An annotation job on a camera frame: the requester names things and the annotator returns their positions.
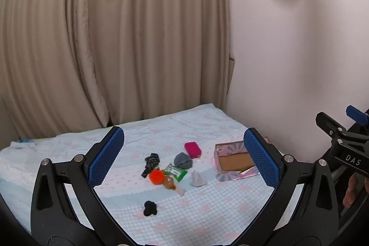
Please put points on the person's right hand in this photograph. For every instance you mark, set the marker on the person's right hand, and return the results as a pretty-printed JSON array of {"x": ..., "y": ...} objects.
[{"x": 353, "y": 189}]

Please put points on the light grey cloth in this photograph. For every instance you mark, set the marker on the light grey cloth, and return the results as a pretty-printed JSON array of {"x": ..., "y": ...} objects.
[{"x": 197, "y": 179}]

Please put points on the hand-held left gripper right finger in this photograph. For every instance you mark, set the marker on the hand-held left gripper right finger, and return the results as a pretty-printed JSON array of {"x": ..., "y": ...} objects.
[{"x": 261, "y": 161}]

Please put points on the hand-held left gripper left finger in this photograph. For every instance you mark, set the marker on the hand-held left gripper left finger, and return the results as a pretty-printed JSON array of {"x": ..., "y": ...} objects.
[{"x": 106, "y": 156}]

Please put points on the black sock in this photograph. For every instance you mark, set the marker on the black sock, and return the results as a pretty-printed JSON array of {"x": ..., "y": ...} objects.
[{"x": 150, "y": 208}]

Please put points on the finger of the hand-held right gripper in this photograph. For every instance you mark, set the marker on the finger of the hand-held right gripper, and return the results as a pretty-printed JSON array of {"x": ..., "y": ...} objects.
[
  {"x": 328, "y": 122},
  {"x": 357, "y": 115}
]

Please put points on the pink pouch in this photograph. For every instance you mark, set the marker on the pink pouch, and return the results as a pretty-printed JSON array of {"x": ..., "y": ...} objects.
[{"x": 192, "y": 149}]

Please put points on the orange pompom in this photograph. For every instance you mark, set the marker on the orange pompom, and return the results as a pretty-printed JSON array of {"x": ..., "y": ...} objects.
[{"x": 156, "y": 176}]

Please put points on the dark patterned sock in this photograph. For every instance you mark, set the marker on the dark patterned sock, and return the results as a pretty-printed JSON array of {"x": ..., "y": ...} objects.
[{"x": 151, "y": 162}]

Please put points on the grey sock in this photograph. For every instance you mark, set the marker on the grey sock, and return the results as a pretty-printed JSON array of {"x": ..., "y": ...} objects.
[{"x": 183, "y": 160}]

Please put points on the green snack packet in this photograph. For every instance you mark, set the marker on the green snack packet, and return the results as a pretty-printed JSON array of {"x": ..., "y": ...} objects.
[{"x": 175, "y": 172}]

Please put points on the small blue object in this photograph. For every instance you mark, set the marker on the small blue object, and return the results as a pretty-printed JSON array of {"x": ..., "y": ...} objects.
[{"x": 26, "y": 141}]

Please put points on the beige curtain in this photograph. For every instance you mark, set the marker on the beige curtain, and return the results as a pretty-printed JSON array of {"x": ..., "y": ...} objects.
[{"x": 115, "y": 32}]

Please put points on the brown plush toy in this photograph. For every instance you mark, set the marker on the brown plush toy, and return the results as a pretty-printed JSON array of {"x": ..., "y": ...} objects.
[{"x": 169, "y": 184}]

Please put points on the checkered blue pink blanket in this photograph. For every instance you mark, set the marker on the checkered blue pink blanket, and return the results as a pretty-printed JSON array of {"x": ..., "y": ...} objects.
[{"x": 201, "y": 205}]

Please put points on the pink patterned cardboard box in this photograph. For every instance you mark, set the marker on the pink patterned cardboard box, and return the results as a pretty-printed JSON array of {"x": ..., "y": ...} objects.
[{"x": 233, "y": 162}]

